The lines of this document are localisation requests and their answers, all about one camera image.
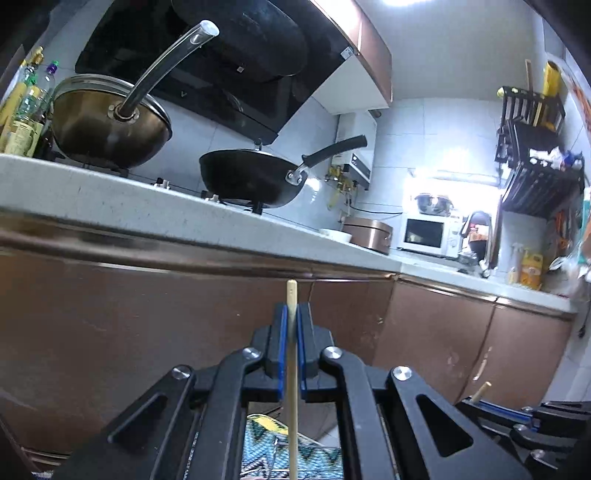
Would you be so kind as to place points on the white bowl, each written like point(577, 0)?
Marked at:
point(336, 235)

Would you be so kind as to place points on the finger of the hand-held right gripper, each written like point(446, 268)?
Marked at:
point(554, 447)
point(503, 410)

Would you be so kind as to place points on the steel kitchen faucet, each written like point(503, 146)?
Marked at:
point(483, 273)

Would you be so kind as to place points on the gas stove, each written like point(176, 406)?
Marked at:
point(160, 183)

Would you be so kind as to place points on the brown kitchen cabinet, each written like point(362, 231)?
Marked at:
point(138, 323)

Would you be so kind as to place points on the wooden chopstick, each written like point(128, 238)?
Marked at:
point(481, 392)
point(292, 295)

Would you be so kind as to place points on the brown wall cabinet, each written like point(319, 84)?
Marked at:
point(374, 55)

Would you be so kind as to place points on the white microwave oven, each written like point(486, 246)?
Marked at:
point(422, 235)

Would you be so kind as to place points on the black dish rack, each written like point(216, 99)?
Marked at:
point(535, 180)

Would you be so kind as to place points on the white spray bottle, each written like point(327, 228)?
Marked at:
point(514, 265)

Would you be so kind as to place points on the large cooking oil bottle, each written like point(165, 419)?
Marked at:
point(23, 129)

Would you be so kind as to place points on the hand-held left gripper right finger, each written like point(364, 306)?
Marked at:
point(302, 350)

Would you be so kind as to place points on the black wok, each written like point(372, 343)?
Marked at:
point(249, 177)

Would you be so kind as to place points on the zigzag knitted table cloth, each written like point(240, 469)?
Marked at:
point(318, 461)

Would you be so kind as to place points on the brown rice cooker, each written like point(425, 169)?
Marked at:
point(367, 235)

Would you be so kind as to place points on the yellow detergent bottle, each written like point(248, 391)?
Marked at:
point(531, 270)

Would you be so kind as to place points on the purple cap bottle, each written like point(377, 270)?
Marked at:
point(51, 78)

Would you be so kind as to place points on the black range hood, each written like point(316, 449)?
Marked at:
point(207, 69)

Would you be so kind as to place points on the yellow cap bottle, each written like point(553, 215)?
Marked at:
point(33, 62)

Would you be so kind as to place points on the white water heater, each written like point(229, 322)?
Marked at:
point(358, 152)

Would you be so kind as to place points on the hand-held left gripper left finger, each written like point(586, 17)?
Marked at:
point(282, 341)

